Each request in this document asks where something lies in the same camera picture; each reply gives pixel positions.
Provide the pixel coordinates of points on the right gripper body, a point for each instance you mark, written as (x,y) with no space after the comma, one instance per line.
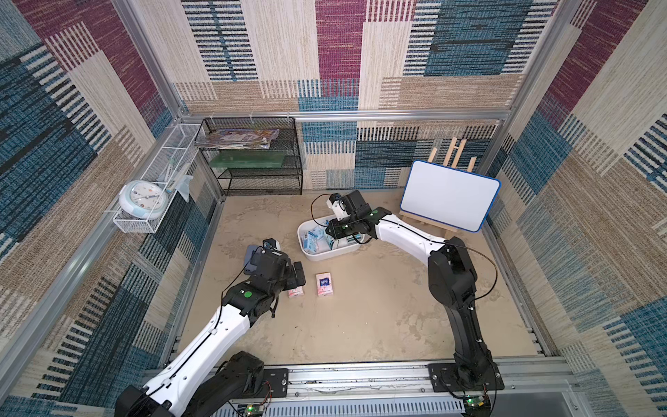
(336,228)

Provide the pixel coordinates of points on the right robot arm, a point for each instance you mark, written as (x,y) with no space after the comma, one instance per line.
(452,282)

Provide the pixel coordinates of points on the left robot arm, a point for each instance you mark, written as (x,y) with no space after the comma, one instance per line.
(208,344)

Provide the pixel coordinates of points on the black wire shelf rack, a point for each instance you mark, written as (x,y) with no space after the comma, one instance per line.
(287,180)

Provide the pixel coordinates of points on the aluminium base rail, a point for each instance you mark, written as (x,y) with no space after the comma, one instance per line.
(537,386)

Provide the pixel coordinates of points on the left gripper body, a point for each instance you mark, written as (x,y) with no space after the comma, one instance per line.
(289,281)

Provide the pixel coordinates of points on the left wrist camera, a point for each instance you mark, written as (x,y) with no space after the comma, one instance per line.
(271,244)

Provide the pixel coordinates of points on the blue grey hole punch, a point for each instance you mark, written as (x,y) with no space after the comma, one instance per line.
(251,259)

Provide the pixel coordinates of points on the white storage box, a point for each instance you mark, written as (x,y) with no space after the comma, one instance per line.
(335,247)

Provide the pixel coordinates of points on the light blue unicorn tissue pack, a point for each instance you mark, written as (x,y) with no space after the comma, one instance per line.
(314,241)

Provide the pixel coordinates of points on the pink Tempo tissue pack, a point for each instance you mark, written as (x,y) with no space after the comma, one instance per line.
(324,284)
(296,292)

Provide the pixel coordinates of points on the white wire basket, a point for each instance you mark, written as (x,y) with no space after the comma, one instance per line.
(168,165)

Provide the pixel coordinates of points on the colourful magazine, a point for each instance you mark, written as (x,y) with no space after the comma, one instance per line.
(238,139)

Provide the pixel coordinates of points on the blue framed whiteboard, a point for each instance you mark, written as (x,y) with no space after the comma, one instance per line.
(481,193)

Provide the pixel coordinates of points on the green board on shelf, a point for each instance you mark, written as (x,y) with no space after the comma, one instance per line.
(247,159)

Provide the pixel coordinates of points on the round white clock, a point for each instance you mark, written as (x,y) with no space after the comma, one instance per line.
(143,200)

